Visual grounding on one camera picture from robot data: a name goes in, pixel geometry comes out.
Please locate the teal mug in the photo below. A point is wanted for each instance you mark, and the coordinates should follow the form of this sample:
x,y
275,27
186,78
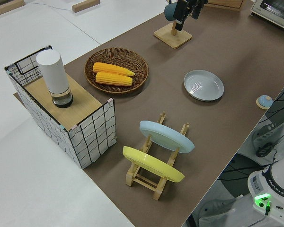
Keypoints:
x,y
169,11

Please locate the light blue plate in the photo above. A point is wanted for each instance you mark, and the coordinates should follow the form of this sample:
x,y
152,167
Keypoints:
x,y
165,136

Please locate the yellow corn cob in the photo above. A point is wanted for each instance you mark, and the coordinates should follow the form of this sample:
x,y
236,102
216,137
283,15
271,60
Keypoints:
x,y
111,68
113,79

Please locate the green lit plug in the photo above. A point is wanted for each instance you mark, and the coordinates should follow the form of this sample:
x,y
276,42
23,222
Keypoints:
x,y
267,208

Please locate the light wooden box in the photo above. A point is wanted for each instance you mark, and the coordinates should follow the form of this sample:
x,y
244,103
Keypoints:
x,y
227,4

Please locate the wooden plate rack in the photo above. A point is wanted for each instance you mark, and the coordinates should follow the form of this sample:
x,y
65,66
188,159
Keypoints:
x,y
144,182

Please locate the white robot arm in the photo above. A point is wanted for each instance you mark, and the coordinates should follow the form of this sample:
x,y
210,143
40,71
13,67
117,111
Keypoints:
x,y
269,189

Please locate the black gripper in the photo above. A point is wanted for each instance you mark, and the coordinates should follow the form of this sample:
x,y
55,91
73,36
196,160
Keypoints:
x,y
197,2

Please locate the white cylindrical grinder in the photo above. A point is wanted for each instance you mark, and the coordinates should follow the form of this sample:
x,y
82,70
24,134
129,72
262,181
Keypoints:
x,y
54,73

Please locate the blue dome call bell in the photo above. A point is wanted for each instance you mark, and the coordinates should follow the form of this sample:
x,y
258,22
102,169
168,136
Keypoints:
x,y
264,101

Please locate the short wooden block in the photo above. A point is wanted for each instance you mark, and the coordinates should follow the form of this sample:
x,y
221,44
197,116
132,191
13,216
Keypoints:
x,y
85,6

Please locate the white toaster oven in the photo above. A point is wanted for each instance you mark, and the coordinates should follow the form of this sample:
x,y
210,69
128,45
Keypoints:
x,y
272,11

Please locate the brown wicker basket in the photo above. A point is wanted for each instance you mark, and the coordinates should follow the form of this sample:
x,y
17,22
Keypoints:
x,y
137,59

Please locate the long wooden block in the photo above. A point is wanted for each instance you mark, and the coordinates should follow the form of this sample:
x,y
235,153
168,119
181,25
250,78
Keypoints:
x,y
7,7

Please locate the brown table mat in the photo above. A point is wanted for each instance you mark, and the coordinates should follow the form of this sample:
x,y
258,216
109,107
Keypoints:
x,y
239,59

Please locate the wooden shelf board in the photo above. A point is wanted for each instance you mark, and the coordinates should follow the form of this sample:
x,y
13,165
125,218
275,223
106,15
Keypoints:
x,y
82,99

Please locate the wooden mug stand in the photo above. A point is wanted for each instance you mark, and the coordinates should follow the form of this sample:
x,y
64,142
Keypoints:
x,y
172,39

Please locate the yellow plate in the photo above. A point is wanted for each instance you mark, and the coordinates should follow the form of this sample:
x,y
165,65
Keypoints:
x,y
151,164

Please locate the gray plate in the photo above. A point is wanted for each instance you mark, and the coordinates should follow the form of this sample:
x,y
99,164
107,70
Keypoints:
x,y
203,86

